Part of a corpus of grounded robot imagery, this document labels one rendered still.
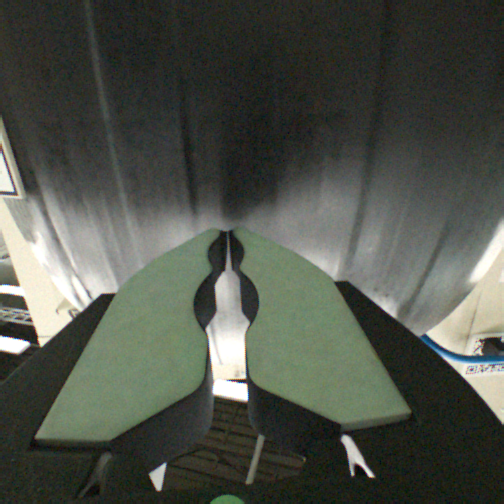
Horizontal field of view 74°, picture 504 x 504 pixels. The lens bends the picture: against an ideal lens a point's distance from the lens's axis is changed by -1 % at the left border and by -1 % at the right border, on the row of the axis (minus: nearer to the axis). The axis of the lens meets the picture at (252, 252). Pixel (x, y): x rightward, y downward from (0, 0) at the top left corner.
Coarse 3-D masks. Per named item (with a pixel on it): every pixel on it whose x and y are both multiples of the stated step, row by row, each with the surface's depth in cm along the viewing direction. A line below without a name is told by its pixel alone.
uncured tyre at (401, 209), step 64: (0, 0) 11; (64, 0) 10; (128, 0) 11; (192, 0) 11; (256, 0) 11; (320, 0) 11; (384, 0) 11; (448, 0) 11; (0, 64) 11; (64, 64) 11; (128, 64) 11; (192, 64) 11; (256, 64) 11; (320, 64) 12; (384, 64) 12; (448, 64) 12; (64, 128) 12; (128, 128) 12; (192, 128) 12; (256, 128) 12; (320, 128) 12; (384, 128) 13; (448, 128) 13; (64, 192) 13; (128, 192) 13; (192, 192) 13; (256, 192) 14; (320, 192) 14; (384, 192) 14; (448, 192) 14; (64, 256) 16; (128, 256) 15; (320, 256) 16; (384, 256) 16; (448, 256) 16
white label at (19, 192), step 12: (0, 120) 13; (0, 132) 13; (0, 144) 13; (0, 156) 13; (12, 156) 13; (0, 168) 13; (12, 168) 13; (0, 180) 14; (12, 180) 13; (0, 192) 14; (12, 192) 14; (24, 192) 14
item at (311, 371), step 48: (240, 240) 11; (240, 288) 10; (288, 288) 9; (336, 288) 9; (288, 336) 7; (336, 336) 7; (288, 384) 6; (336, 384) 6; (384, 384) 6; (288, 432) 6; (336, 432) 6
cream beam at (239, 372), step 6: (216, 366) 76; (222, 366) 77; (228, 366) 77; (234, 366) 77; (240, 366) 77; (216, 372) 77; (222, 372) 77; (228, 372) 77; (234, 372) 78; (240, 372) 78; (216, 378) 78; (222, 378) 78; (228, 378) 79; (234, 378) 79; (240, 378) 79
